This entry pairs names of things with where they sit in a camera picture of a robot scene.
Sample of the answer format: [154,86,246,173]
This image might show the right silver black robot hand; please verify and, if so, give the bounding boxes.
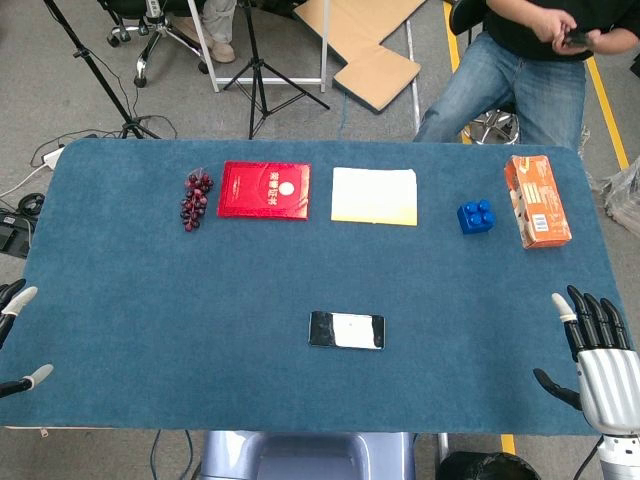
[532,284,640,437]

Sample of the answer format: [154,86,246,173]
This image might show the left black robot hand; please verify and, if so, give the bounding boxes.
[0,278,55,400]

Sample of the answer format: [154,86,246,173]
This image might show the light blue smartphone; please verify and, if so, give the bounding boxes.
[307,310,387,351]

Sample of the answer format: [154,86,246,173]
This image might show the black floor device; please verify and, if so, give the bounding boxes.
[0,206,37,260]

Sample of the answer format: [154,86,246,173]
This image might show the white power strip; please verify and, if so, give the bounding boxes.
[41,144,67,172]

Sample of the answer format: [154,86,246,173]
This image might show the black bin bag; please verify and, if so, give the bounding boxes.
[436,449,542,480]

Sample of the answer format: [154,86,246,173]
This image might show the blue table mat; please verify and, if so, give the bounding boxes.
[0,138,632,437]

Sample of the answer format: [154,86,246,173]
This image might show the clear plastic bag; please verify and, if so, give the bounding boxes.
[598,158,640,242]

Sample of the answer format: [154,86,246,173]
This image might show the orange cardboard box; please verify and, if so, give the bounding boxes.
[503,154,573,251]

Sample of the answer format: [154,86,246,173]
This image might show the dark red grape bunch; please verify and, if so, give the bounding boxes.
[179,171,215,234]

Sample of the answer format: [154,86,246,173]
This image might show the blue toy building block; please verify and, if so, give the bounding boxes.
[456,199,498,237]

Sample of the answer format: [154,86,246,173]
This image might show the black light stand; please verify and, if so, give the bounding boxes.
[41,0,162,141]

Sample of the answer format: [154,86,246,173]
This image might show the red certificate booklet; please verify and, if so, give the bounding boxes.
[216,160,313,222]

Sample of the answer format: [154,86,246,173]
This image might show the chrome stool base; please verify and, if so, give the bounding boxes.
[461,101,522,147]

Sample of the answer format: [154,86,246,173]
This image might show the white yellow folded cloth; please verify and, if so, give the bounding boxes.
[330,166,420,228]

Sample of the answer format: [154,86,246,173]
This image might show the black office chair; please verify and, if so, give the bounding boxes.
[96,0,211,89]

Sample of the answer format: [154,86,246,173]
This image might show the pale blue plastic stool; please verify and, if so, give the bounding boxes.
[199,430,417,480]

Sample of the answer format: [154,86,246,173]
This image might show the person in blue jeans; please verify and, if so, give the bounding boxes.
[411,0,640,150]

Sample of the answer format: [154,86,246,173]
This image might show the person in grey trousers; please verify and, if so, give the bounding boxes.
[169,0,237,65]

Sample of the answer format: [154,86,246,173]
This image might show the flat brown cardboard sheet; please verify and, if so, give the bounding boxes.
[291,0,427,114]

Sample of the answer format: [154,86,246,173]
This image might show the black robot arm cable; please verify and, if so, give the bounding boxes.
[573,435,607,480]

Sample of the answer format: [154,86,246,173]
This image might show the blue floor cable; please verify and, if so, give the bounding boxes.
[148,429,197,480]

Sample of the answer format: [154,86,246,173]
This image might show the black camera tripod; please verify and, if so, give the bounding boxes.
[221,0,332,141]

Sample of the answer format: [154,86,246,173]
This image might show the white metal frame desk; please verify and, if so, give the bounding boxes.
[186,0,330,94]

